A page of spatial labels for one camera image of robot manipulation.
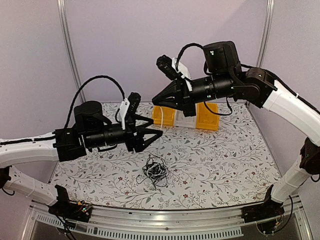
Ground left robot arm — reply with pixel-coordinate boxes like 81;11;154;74
0;98;163;217

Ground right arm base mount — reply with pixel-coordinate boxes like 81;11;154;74
241;184;285;235

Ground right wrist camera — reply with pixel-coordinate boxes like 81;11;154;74
156;55;193;92

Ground aluminium frame post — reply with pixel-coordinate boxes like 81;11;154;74
256;0;275;68
56;0;82;90

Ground right aluminium frame post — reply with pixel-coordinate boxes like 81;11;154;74
256;0;275;68

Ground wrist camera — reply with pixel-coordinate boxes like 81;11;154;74
119;92;141;130
156;55;193;92

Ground white translucent plastic bin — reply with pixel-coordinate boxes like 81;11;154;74
173;110;197;129

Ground black cables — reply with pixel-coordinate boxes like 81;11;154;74
136;153;170;190

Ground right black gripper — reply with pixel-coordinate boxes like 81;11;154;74
151;71;235;117

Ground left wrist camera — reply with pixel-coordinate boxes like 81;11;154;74
119;92;141;130

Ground left aluminium frame post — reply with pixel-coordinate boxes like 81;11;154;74
56;0;82;90

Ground small yellow plastic bin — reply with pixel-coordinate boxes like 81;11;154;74
195;102;220;131

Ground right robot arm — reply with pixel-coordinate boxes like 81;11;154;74
152;41;320;218

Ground white cable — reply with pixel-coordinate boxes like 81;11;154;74
159;106;166;129

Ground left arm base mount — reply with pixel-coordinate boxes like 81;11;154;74
48;184;93;223

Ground large yellow plastic bin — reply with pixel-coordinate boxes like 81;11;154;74
152;106;176;127

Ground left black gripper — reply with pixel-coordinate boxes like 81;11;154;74
85;115;163;153

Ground front aluminium rail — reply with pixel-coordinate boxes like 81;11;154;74
21;195;315;240

